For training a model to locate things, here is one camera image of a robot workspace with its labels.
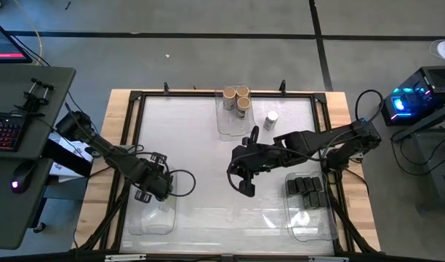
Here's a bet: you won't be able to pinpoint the black metal clamp bracket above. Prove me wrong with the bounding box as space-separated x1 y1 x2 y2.
14 77 56 114

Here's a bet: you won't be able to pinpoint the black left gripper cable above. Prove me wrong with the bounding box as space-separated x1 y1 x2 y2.
169 169 197 197

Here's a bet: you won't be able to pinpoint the black computer case RGB lights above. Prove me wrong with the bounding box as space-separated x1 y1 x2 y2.
377 65 445 127

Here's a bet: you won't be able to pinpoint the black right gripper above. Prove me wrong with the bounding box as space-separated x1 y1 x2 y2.
228 143 278 198

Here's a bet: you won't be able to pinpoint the white lid seasoning jar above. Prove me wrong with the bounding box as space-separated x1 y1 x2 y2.
262 110 279 132

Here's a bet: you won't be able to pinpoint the computer monitor with red bar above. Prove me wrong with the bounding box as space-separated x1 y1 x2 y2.
0 16 33 65

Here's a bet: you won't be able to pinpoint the silver metal bracket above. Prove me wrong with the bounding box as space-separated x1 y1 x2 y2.
308 255 349 262
104 253 147 262

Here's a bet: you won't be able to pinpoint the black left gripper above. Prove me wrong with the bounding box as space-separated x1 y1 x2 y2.
134 151 175 204

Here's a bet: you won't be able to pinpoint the clear plastic bin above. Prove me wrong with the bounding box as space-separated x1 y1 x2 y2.
127 168 178 236
214 85 256 142
284 171 339 243

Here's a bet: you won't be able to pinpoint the black computer mouse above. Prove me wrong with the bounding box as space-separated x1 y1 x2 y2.
10 162 35 194

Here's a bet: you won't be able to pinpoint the black aluminium table frame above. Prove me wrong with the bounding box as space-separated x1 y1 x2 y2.
71 82 382 262

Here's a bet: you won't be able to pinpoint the dark gray desk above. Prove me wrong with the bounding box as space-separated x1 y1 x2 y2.
0 65 77 250

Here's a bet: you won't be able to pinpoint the backlit black keyboard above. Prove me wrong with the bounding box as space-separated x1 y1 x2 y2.
0 111 29 153

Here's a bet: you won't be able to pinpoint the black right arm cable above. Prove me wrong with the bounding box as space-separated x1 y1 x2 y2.
355 89 383 123

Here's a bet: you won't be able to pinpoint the yellow floor cable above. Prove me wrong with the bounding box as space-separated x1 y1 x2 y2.
15 0 44 66

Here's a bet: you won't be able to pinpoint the gray metal equipment cart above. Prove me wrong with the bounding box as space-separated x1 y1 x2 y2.
389 101 445 213

